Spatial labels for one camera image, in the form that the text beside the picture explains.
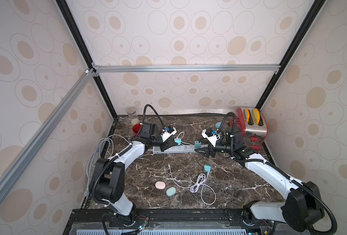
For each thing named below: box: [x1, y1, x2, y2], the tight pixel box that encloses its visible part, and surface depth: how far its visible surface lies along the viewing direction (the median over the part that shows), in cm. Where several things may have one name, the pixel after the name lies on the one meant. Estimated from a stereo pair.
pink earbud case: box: [154, 181, 166, 190], surface depth 85 cm
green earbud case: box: [166, 186, 176, 197], surface depth 82 cm
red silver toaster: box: [235, 106, 268, 151], surface depth 94 cm
